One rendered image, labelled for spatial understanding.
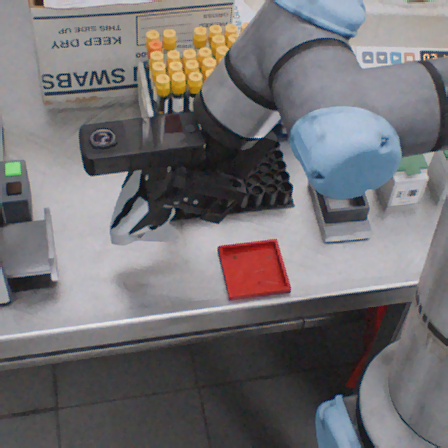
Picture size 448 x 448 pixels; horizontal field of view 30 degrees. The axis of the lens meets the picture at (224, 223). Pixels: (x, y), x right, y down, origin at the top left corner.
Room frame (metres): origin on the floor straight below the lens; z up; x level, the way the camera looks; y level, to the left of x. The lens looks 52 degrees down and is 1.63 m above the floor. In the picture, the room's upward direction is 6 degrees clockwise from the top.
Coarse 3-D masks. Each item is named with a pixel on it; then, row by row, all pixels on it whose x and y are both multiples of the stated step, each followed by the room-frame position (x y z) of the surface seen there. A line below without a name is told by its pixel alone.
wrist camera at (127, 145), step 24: (120, 120) 0.54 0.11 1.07; (144, 120) 0.55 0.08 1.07; (168, 120) 0.55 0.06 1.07; (192, 120) 0.56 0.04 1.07; (96, 144) 0.51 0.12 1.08; (120, 144) 0.51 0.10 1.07; (144, 144) 0.52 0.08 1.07; (168, 144) 0.52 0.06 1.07; (192, 144) 0.53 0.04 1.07; (96, 168) 0.49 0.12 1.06; (120, 168) 0.50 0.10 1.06; (144, 168) 0.51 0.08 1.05
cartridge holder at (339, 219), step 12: (312, 192) 0.64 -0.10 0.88; (324, 204) 0.61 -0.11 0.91; (336, 204) 0.62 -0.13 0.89; (348, 204) 0.63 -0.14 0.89; (360, 204) 0.62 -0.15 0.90; (324, 216) 0.60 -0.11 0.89; (336, 216) 0.60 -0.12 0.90; (348, 216) 0.60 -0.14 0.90; (360, 216) 0.60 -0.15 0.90; (324, 228) 0.59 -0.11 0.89; (336, 228) 0.59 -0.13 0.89; (348, 228) 0.59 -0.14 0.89; (360, 228) 0.59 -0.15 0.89; (324, 240) 0.58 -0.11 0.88; (336, 240) 0.58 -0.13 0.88
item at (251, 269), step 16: (272, 240) 0.57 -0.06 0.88; (224, 256) 0.54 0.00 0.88; (240, 256) 0.55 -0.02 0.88; (256, 256) 0.55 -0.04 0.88; (272, 256) 0.55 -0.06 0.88; (224, 272) 0.52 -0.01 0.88; (240, 272) 0.52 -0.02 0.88; (256, 272) 0.53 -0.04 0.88; (272, 272) 0.53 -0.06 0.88; (240, 288) 0.50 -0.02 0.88; (256, 288) 0.51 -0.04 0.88; (272, 288) 0.50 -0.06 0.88; (288, 288) 0.51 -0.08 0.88
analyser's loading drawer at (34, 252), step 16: (48, 208) 0.54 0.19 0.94; (16, 224) 0.53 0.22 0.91; (32, 224) 0.53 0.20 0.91; (48, 224) 0.52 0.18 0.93; (0, 240) 0.51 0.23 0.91; (16, 240) 0.51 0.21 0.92; (32, 240) 0.51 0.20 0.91; (48, 240) 0.50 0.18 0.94; (16, 256) 0.49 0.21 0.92; (32, 256) 0.49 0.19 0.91; (48, 256) 0.48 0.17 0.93; (16, 272) 0.47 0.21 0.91; (32, 272) 0.47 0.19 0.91; (48, 272) 0.48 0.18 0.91
